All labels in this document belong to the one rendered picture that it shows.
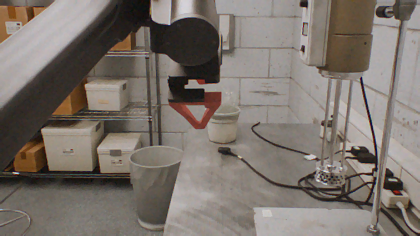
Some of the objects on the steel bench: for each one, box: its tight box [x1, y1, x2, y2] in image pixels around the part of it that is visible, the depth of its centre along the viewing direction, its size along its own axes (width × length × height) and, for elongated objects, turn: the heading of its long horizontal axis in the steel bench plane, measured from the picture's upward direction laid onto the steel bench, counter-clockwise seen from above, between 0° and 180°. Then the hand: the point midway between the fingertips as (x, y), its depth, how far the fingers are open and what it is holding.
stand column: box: [366, 21, 408, 235], centre depth 76 cm, size 3×3×70 cm
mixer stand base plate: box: [253, 207, 388, 236], centre depth 86 cm, size 30×20×1 cm, turn 88°
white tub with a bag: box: [204, 87, 240, 144], centre depth 146 cm, size 14×14×21 cm
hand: (200, 100), depth 55 cm, fingers open, 9 cm apart
